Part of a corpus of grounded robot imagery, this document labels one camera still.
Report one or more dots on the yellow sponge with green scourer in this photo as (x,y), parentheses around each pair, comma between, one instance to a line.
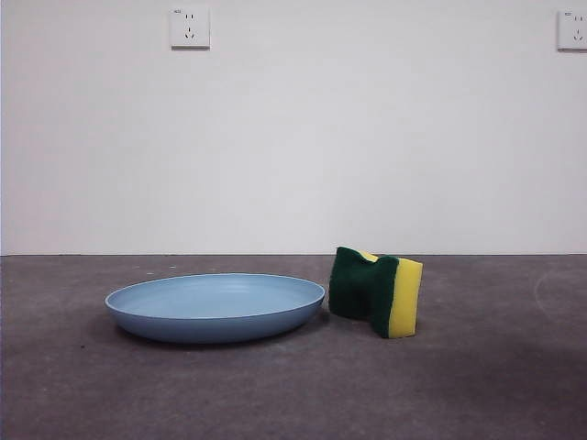
(360,293)

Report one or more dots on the blue round plate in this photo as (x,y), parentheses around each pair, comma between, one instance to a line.
(215,316)

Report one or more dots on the white wall socket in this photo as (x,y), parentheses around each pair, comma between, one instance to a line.
(573,29)
(190,27)

